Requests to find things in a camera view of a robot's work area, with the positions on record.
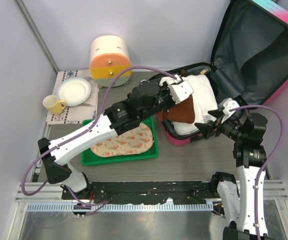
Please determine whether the pink and teal children's suitcase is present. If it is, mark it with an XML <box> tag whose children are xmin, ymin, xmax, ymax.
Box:
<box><xmin>146</xmin><ymin>0</ymin><xmax>288</xmax><ymax>147</ymax></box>

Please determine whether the yellow ceramic mug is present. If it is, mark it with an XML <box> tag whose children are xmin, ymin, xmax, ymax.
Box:
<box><xmin>42</xmin><ymin>95</ymin><xmax>67</xmax><ymax>116</ymax></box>

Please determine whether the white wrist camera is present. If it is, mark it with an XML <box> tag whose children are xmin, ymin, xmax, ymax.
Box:
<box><xmin>218</xmin><ymin>98</ymin><xmax>240</xmax><ymax>123</ymax></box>
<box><xmin>167</xmin><ymin>75</ymin><xmax>194</xmax><ymax>105</ymax></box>

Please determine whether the floral mesh pouch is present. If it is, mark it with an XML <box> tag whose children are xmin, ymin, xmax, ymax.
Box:
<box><xmin>90</xmin><ymin>123</ymin><xmax>154</xmax><ymax>158</ymax></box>

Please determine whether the small gold perfume bottle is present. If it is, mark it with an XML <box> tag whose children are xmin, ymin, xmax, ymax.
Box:
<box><xmin>200</xmin><ymin>66</ymin><xmax>211</xmax><ymax>75</ymax></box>

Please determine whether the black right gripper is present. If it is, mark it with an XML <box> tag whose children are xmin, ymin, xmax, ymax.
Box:
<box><xmin>195</xmin><ymin>108</ymin><xmax>247</xmax><ymax>141</ymax></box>

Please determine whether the pastel three-drawer storage box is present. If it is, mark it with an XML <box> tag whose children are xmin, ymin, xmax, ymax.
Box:
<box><xmin>89</xmin><ymin>35</ymin><xmax>131</xmax><ymax>87</ymax></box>

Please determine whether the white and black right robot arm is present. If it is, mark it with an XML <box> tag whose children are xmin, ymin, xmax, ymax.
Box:
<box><xmin>195</xmin><ymin>109</ymin><xmax>269</xmax><ymax>240</ymax></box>

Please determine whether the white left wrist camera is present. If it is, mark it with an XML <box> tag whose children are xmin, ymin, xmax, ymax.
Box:
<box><xmin>167</xmin><ymin>75</ymin><xmax>194</xmax><ymax>105</ymax></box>

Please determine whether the white towel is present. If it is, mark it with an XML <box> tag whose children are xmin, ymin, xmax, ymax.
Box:
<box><xmin>170</xmin><ymin>74</ymin><xmax>218</xmax><ymax>136</ymax></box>

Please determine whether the patterned white placemat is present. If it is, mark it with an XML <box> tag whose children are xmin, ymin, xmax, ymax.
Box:
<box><xmin>46</xmin><ymin>69</ymin><xmax>99</xmax><ymax>125</ymax></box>

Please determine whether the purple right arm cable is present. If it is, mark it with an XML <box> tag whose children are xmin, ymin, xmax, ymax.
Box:
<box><xmin>212</xmin><ymin>104</ymin><xmax>283</xmax><ymax>240</ymax></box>

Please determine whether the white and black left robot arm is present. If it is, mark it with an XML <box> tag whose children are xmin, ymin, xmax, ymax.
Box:
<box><xmin>38</xmin><ymin>81</ymin><xmax>193</xmax><ymax>200</ymax></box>

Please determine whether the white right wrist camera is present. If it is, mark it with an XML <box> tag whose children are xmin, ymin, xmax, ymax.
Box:
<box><xmin>218</xmin><ymin>98</ymin><xmax>240</xmax><ymax>123</ymax></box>

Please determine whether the green plastic tray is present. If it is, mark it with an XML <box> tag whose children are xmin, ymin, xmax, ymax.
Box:
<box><xmin>81</xmin><ymin>117</ymin><xmax>159</xmax><ymax>166</ymax></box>

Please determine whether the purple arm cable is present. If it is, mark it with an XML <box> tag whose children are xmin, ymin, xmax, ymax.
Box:
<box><xmin>212</xmin><ymin>104</ymin><xmax>283</xmax><ymax>240</ymax></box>
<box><xmin>21</xmin><ymin>65</ymin><xmax>182</xmax><ymax>217</ymax></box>

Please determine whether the aluminium frame rail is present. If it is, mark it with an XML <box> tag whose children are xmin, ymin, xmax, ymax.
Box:
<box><xmin>15</xmin><ymin>179</ymin><xmax>288</xmax><ymax>203</ymax></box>

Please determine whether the white paper plate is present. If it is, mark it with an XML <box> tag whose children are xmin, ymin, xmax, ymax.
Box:
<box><xmin>56</xmin><ymin>77</ymin><xmax>91</xmax><ymax>107</ymax></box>

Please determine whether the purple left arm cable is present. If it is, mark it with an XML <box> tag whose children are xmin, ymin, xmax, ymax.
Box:
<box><xmin>21</xmin><ymin>65</ymin><xmax>182</xmax><ymax>217</ymax></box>

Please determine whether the white slotted cable duct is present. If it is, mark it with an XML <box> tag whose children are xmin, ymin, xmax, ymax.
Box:
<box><xmin>26</xmin><ymin>200</ymin><xmax>214</xmax><ymax>213</ymax></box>

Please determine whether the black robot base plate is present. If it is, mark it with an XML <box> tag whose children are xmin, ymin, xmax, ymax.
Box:
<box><xmin>61</xmin><ymin>180</ymin><xmax>241</xmax><ymax>205</ymax></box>

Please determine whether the brown towel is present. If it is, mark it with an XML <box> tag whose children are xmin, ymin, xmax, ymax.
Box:
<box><xmin>157</xmin><ymin>95</ymin><xmax>195</xmax><ymax>124</ymax></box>

